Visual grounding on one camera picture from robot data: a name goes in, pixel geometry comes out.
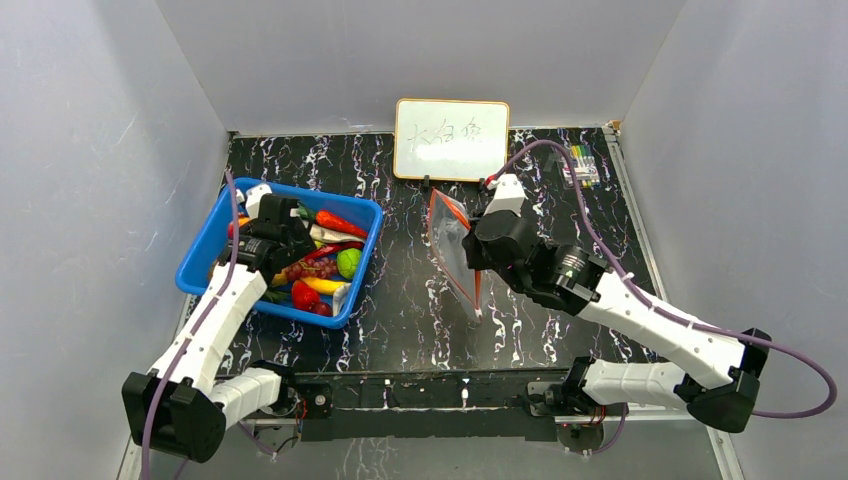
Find small whiteboard yellow frame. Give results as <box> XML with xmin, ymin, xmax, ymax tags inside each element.
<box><xmin>393</xmin><ymin>98</ymin><xmax>510</xmax><ymax>182</ymax></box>

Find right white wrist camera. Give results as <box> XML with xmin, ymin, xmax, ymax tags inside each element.
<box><xmin>484</xmin><ymin>173</ymin><xmax>526</xmax><ymax>217</ymax></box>

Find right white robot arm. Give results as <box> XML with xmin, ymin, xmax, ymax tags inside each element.
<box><xmin>462</xmin><ymin>210</ymin><xmax>768</xmax><ymax>433</ymax></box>

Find grey toy fish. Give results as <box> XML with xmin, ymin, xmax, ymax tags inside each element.
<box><xmin>309</xmin><ymin>224</ymin><xmax>365</xmax><ymax>244</ymax></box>

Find green toy cabbage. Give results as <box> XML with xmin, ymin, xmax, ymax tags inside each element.
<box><xmin>336</xmin><ymin>248</ymin><xmax>362</xmax><ymax>280</ymax></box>

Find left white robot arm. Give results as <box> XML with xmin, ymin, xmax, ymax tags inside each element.
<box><xmin>121</xmin><ymin>193</ymin><xmax>315</xmax><ymax>463</ymax></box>

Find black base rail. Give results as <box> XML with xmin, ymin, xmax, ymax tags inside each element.
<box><xmin>132</xmin><ymin>370</ymin><xmax>684</xmax><ymax>444</ymax></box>

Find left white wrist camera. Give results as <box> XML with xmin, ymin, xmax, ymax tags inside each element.
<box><xmin>236</xmin><ymin>183</ymin><xmax>273</xmax><ymax>219</ymax></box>

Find green toy cucumber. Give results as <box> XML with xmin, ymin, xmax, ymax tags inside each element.
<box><xmin>295</xmin><ymin>205</ymin><xmax>317</xmax><ymax>224</ymax></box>

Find red toy pepper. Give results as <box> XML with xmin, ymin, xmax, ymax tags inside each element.
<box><xmin>291</xmin><ymin>280</ymin><xmax>321</xmax><ymax>311</ymax></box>

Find marker pen pack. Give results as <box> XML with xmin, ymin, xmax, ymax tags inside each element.
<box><xmin>554</xmin><ymin>144</ymin><xmax>601</xmax><ymax>189</ymax></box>

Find orange toy carrot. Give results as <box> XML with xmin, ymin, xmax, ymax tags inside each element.
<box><xmin>315</xmin><ymin>210</ymin><xmax>368</xmax><ymax>238</ymax></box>

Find clear orange zip bag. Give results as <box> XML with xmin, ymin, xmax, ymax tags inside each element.
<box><xmin>427</xmin><ymin>189</ymin><xmax>489</xmax><ymax>324</ymax></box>

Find purple toy grapes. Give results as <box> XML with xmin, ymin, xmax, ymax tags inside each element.
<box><xmin>278</xmin><ymin>257</ymin><xmax>338</xmax><ymax>284</ymax></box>

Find red toy chili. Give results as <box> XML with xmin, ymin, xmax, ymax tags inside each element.
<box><xmin>303</xmin><ymin>242</ymin><xmax>364</xmax><ymax>261</ymax></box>

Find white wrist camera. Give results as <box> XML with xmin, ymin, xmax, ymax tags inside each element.
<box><xmin>484</xmin><ymin>173</ymin><xmax>526</xmax><ymax>217</ymax></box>
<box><xmin>236</xmin><ymin>183</ymin><xmax>273</xmax><ymax>219</ymax></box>

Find yellow toy banana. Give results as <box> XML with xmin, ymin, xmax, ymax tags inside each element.
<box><xmin>300</xmin><ymin>277</ymin><xmax>350</xmax><ymax>296</ymax></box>

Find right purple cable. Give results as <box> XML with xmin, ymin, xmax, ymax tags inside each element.
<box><xmin>483</xmin><ymin>139</ymin><xmax>839</xmax><ymax>420</ymax></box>

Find dark red toy cherry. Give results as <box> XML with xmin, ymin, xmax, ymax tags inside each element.
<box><xmin>310</xmin><ymin>302</ymin><xmax>334</xmax><ymax>317</ymax></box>

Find white toy radish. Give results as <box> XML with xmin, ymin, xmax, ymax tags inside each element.
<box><xmin>332</xmin><ymin>283</ymin><xmax>351</xmax><ymax>316</ymax></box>

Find blue plastic bin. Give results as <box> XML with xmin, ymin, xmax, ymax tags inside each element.
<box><xmin>175</xmin><ymin>182</ymin><xmax>383</xmax><ymax>329</ymax></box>

